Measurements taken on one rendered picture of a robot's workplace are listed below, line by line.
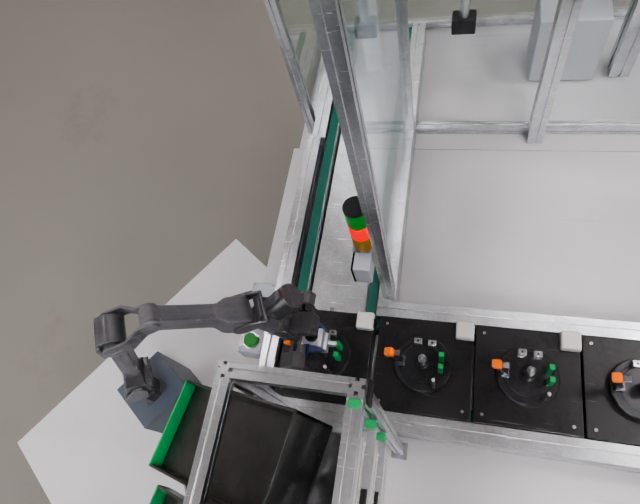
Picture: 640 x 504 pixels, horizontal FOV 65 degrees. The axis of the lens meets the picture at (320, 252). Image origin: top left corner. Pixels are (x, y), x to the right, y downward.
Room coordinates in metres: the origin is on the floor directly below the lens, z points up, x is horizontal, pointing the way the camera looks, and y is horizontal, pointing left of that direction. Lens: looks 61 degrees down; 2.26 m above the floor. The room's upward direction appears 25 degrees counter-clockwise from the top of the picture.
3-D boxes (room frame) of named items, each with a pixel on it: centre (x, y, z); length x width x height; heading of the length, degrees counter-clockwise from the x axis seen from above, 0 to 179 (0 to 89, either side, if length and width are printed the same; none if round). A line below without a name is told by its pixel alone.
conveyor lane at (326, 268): (0.67, -0.08, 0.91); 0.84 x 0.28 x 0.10; 148
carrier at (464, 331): (0.29, -0.12, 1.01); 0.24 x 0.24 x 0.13; 58
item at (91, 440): (0.46, 0.52, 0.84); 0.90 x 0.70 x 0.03; 112
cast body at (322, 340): (0.42, 0.09, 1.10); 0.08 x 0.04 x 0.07; 59
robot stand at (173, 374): (0.50, 0.54, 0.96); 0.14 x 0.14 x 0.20; 22
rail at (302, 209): (0.74, 0.09, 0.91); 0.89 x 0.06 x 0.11; 148
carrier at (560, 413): (0.16, -0.33, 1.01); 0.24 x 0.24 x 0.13; 58
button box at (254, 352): (0.61, 0.24, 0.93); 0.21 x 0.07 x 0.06; 148
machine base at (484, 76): (1.10, -0.84, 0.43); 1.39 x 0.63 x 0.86; 58
